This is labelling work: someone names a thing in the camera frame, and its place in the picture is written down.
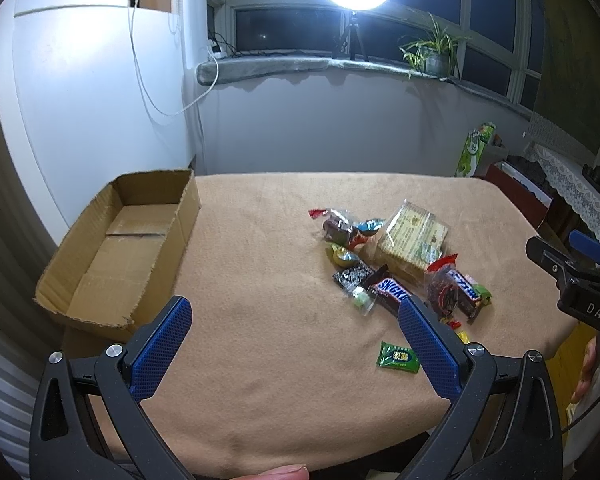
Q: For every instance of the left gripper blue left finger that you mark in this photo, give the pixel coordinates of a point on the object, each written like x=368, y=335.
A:
x=152, y=348

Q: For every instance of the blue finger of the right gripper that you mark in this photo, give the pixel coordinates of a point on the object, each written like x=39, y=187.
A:
x=587, y=246
x=550, y=259

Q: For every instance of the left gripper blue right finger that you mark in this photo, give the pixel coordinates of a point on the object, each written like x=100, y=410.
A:
x=440, y=352

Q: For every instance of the yellow gold candy packet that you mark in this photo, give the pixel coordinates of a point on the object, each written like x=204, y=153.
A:
x=457, y=327

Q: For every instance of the green candy packet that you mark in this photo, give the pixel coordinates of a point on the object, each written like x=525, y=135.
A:
x=397, y=358

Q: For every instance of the red dried fruit bag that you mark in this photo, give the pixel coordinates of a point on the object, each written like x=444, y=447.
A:
x=442, y=292

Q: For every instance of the light green candy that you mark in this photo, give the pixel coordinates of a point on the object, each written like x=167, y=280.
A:
x=484, y=294

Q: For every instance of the brown Snickers bar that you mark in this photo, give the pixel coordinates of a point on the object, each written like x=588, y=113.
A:
x=386, y=289

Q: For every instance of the pale green candy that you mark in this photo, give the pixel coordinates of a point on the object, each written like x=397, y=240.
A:
x=363, y=299

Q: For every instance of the person's right hand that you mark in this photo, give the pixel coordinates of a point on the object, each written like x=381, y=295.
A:
x=587, y=372

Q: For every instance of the person's left hand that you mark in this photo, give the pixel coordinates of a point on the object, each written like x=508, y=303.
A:
x=289, y=472

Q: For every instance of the white lace cloth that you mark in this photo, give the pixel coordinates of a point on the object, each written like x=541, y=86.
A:
x=565, y=176

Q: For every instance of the red storage box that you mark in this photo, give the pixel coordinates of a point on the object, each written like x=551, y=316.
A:
x=531, y=201

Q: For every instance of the blue label chocolate bar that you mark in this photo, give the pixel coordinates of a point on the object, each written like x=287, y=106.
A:
x=467, y=299

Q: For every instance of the brown cardboard box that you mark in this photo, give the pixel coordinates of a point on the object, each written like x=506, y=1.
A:
x=115, y=268

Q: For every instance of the black patterned snack packet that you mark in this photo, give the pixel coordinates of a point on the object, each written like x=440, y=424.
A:
x=352, y=277

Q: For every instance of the clear cracker package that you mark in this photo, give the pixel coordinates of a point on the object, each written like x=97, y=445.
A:
x=409, y=241

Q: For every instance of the green white carton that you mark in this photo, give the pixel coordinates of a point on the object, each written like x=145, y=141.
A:
x=475, y=143

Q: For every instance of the yellow green foil candy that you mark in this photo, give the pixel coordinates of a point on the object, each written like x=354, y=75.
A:
x=341, y=256

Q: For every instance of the blue orange candy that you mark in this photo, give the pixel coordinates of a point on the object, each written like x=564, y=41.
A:
x=369, y=227

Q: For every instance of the red tied snack bag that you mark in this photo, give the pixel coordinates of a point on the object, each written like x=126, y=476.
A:
x=338, y=228

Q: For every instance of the potted spider plant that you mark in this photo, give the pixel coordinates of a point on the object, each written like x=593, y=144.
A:
x=436, y=54

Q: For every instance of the white refrigerator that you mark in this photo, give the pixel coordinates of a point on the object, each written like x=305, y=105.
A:
x=89, y=90

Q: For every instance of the black light tripod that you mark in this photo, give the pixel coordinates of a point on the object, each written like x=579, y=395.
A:
x=350, y=42

